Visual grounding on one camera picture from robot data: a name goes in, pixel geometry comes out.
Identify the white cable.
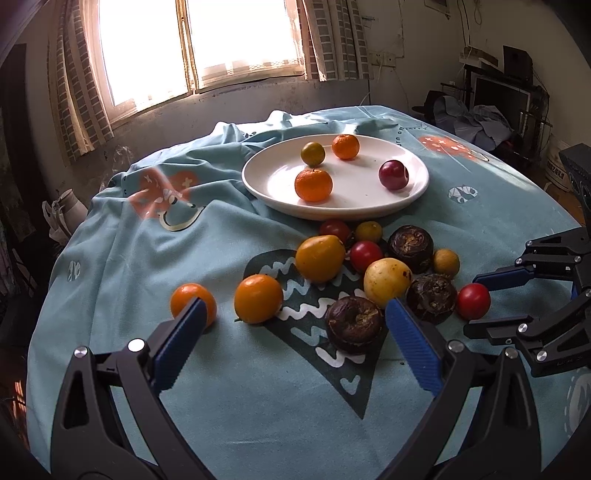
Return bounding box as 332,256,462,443
359,65,385,108

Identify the large yellow-orange fruit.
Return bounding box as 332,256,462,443
295,234,346,284

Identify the red cherry tomato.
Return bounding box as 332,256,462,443
456,283,491,321
349,240,384,273
320,219,353,245

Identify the light blue printed tablecloth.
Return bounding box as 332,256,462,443
27,105,591,480

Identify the checked beige curtain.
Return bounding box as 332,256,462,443
295,0,373,83
48,0,115,161

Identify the black box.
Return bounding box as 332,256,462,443
502,45,535,85

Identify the dark red plum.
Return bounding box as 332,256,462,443
379,160,410,191

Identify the dark wooden cabinet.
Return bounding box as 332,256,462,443
0,44,29,245

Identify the pale yellow spotted fruit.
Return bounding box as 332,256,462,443
363,257,413,309

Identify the old monitor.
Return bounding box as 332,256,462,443
471,74,533,132

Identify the pile of blue clothes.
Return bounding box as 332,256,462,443
433,95,514,149

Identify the greenish yellow mandarin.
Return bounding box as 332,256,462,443
301,141,327,167

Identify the dark brown water chestnut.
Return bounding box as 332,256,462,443
406,274,458,324
387,225,435,274
325,296,386,355

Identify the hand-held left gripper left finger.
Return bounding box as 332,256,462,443
50,296,218,480

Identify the window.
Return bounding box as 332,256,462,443
95,0,306,112

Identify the white bucket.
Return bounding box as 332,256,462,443
545,137,572,191

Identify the white round plate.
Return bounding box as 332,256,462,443
241,134,430,220

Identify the smooth orange fruit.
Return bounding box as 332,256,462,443
170,283,218,329
233,274,284,324

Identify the small yellow fruit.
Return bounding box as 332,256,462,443
433,248,461,278
355,221,383,244

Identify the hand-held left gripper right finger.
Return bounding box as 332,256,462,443
369,298,542,480

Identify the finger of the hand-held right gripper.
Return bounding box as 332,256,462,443
463,277,591,378
472,227,591,292

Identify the black hat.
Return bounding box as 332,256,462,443
412,90,445,117

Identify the white plastic bag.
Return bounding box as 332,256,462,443
42,198,71,246

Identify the orange mandarin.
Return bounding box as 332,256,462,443
294,167,334,202
332,134,360,160

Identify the white thermos jug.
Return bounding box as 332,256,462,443
58,189,89,232

